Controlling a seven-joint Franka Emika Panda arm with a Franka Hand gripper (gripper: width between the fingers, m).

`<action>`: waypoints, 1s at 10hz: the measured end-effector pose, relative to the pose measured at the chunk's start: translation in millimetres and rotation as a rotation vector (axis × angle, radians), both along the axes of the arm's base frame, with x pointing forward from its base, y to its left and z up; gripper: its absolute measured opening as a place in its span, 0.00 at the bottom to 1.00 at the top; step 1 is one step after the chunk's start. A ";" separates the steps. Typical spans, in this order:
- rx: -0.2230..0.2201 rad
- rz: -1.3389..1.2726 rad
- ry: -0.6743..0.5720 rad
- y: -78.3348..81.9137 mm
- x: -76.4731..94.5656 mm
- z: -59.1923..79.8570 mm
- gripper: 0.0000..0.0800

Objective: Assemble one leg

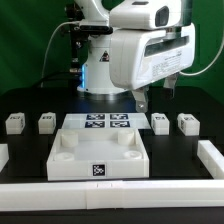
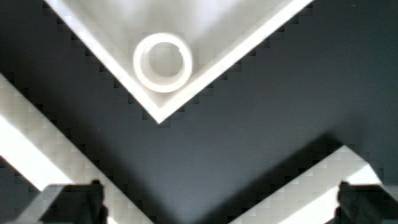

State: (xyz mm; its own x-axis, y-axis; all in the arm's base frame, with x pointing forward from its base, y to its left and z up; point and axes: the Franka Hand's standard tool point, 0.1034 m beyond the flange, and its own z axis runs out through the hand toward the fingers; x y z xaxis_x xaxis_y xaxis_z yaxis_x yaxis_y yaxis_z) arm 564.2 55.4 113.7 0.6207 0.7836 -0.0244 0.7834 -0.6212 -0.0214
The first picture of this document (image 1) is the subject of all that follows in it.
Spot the white left fence bar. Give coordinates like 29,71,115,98
0,144,9,172

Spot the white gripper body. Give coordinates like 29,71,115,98
109,24,195,90

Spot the white marker sheet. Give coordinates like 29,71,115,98
62,113,150,129

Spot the white cable right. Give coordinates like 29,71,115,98
179,43,224,77

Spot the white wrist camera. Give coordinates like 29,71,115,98
109,0,193,30

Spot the black cable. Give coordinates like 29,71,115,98
31,71,81,88

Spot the white square tabletop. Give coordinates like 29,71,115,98
47,128,149,181

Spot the white right fence bar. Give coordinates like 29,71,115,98
197,140,224,180

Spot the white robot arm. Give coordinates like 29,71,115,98
66,0,195,113

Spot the white front fence bar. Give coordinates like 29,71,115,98
0,180,224,211

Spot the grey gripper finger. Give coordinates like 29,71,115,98
132,87,148,113
163,73,179,99

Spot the white cable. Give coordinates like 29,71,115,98
179,43,224,77
40,20,81,88

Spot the white fence bar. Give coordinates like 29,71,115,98
0,180,224,211
0,144,9,172
197,140,224,180

